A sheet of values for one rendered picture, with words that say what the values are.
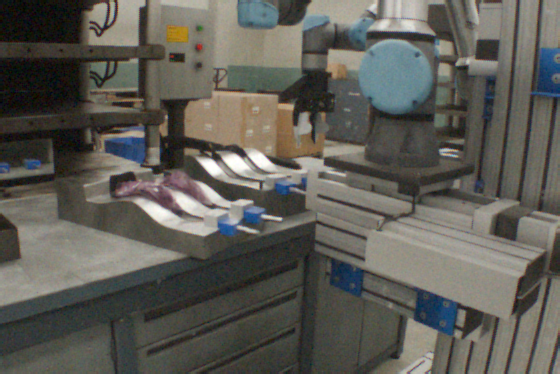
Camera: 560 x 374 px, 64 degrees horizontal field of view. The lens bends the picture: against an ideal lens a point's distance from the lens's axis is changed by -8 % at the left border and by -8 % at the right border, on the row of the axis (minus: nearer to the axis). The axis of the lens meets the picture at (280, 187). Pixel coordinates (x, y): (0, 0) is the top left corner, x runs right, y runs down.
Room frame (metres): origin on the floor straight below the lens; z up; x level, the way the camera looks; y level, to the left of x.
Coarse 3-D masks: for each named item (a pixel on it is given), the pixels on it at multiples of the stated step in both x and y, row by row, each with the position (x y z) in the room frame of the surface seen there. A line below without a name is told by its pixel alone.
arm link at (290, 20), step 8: (296, 0) 1.00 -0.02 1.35; (304, 0) 1.00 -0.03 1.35; (312, 0) 1.02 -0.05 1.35; (296, 8) 1.00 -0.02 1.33; (304, 8) 1.02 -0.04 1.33; (288, 16) 0.99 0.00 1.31; (296, 16) 1.02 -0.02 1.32; (304, 16) 1.06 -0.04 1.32; (280, 24) 1.03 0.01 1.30; (288, 24) 1.04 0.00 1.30; (296, 24) 1.07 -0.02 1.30
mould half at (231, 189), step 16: (192, 160) 1.48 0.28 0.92; (208, 160) 1.48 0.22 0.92; (240, 160) 1.55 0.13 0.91; (256, 160) 1.58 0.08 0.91; (192, 176) 1.48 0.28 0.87; (208, 176) 1.42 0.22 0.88; (224, 176) 1.42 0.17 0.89; (256, 176) 1.45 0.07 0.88; (224, 192) 1.37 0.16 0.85; (240, 192) 1.32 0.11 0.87; (256, 192) 1.27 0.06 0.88; (272, 192) 1.27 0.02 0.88; (272, 208) 1.27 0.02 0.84; (288, 208) 1.32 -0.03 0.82; (304, 208) 1.37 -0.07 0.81
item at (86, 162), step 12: (60, 156) 2.19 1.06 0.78; (72, 156) 2.20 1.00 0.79; (84, 156) 2.21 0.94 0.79; (96, 156) 2.22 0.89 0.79; (108, 156) 2.23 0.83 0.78; (60, 168) 1.92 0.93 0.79; (72, 168) 1.92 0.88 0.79; (84, 168) 1.93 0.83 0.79; (96, 168) 1.95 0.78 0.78; (12, 192) 1.50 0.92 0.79; (24, 192) 1.51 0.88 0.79; (36, 192) 1.51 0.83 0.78; (48, 192) 1.52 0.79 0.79
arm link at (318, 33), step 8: (312, 16) 1.34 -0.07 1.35; (320, 16) 1.34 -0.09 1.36; (328, 16) 1.36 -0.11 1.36; (304, 24) 1.36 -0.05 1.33; (312, 24) 1.34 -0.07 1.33; (320, 24) 1.34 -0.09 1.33; (328, 24) 1.35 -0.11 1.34; (304, 32) 1.36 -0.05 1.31; (312, 32) 1.34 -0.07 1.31; (320, 32) 1.34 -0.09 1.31; (328, 32) 1.34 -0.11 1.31; (304, 40) 1.35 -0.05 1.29; (312, 40) 1.34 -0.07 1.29; (320, 40) 1.34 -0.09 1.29; (328, 40) 1.34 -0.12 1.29; (304, 48) 1.35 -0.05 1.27; (312, 48) 1.34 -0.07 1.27; (320, 48) 1.34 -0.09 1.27; (328, 48) 1.36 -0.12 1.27
